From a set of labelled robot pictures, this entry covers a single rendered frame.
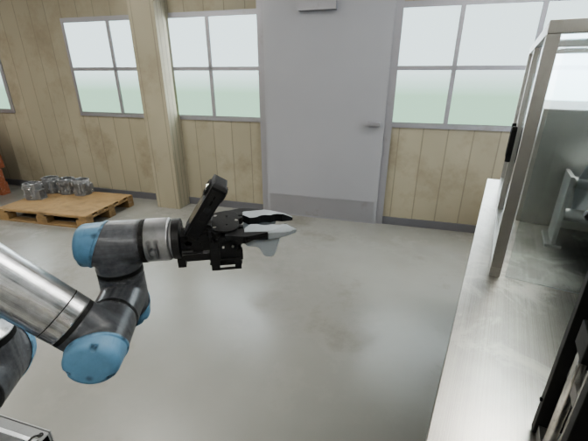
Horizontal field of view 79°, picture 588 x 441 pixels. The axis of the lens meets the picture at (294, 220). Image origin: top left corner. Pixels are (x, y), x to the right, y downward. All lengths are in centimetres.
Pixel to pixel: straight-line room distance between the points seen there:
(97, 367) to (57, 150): 519
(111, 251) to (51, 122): 502
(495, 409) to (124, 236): 74
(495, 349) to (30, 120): 566
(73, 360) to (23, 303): 10
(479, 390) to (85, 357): 71
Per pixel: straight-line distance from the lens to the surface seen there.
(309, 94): 370
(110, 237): 65
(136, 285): 69
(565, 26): 114
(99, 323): 59
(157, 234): 63
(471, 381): 88
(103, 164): 521
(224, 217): 64
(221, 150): 418
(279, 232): 61
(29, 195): 504
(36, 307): 58
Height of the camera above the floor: 148
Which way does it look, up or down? 22 degrees down
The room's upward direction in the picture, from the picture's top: straight up
